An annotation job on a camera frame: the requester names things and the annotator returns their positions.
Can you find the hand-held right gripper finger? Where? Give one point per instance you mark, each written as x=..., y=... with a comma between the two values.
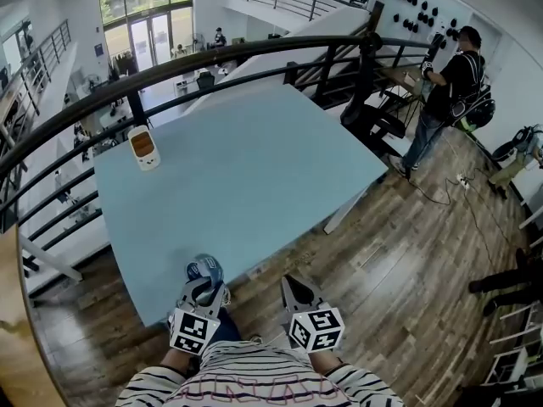
x=309, y=295
x=289, y=291

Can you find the glass entrance door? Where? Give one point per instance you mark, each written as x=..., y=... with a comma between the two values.
x=148, y=38

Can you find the white device with orange screen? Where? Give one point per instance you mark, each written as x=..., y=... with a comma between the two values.
x=144, y=148

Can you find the white standing fan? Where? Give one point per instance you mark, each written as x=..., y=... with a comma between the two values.
x=197, y=40

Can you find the blue roll of tape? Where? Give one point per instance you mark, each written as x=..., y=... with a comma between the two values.
x=204, y=269

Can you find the black curved metal railing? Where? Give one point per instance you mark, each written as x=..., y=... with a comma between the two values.
x=178, y=64

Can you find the black desk chair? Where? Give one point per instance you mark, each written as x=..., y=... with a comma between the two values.
x=205, y=79

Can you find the person's left forearm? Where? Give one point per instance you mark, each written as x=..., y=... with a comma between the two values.
x=178, y=360

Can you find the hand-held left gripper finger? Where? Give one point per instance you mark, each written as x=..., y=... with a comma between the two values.
x=189, y=286
x=216, y=291

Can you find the white table leg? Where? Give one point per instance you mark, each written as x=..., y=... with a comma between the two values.
x=345, y=210

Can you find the white power strip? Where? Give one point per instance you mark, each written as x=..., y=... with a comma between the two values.
x=463, y=181

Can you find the group of black wall-mounted items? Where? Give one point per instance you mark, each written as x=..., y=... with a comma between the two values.
x=418, y=13

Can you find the person's blue jeans leg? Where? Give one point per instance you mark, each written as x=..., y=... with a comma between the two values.
x=227, y=327

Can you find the white metal rack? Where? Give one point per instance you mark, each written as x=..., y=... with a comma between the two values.
x=515, y=346

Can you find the striped white shirt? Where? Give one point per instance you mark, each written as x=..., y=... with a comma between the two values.
x=259, y=380

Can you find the black office chair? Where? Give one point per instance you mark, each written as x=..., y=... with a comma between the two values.
x=373, y=119

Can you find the person's right forearm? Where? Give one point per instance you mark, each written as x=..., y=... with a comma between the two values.
x=324, y=360

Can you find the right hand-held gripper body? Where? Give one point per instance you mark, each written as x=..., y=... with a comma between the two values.
x=316, y=328

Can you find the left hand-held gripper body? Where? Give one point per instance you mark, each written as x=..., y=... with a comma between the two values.
x=193, y=328

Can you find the curved wooden board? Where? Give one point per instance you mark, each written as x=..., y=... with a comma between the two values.
x=25, y=333

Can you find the wooden desk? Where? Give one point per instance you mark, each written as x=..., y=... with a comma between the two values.
x=405, y=79

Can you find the grey side railing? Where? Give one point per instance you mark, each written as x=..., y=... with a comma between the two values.
x=40, y=62

